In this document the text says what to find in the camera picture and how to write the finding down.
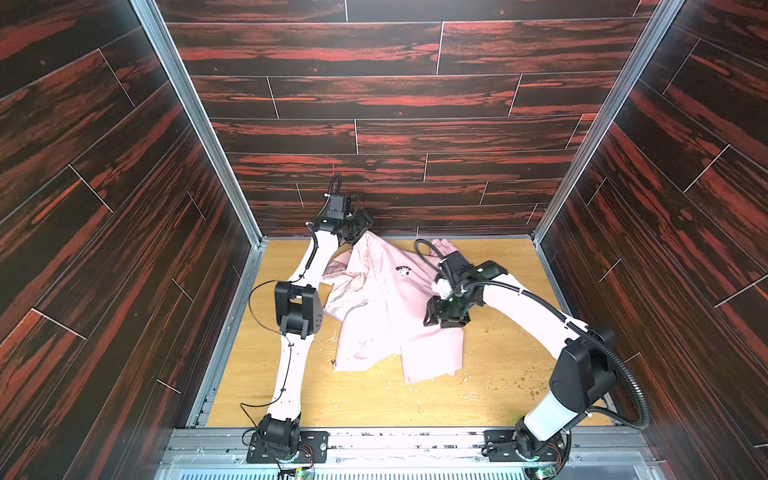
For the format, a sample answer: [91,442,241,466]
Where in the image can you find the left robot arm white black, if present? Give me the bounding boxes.
[254,208,373,461]

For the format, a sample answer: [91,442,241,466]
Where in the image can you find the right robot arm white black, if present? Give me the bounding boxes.
[424,252,618,461]

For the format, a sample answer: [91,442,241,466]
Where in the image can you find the aluminium front rail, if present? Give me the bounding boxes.
[155,427,669,479]

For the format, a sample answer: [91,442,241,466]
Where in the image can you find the pink zip jacket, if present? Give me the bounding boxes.
[322,232,464,383]

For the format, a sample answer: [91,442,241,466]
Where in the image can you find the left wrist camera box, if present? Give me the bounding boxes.
[325,193,351,221]

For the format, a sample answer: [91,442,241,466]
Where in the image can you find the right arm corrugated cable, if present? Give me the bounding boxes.
[413,238,652,431]

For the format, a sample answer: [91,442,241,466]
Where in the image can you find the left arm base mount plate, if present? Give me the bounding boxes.
[246,429,330,464]

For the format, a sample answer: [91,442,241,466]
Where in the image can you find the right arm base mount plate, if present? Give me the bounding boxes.
[481,429,571,463]

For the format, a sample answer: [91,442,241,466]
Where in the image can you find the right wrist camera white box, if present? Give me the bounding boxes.
[431,277,453,300]

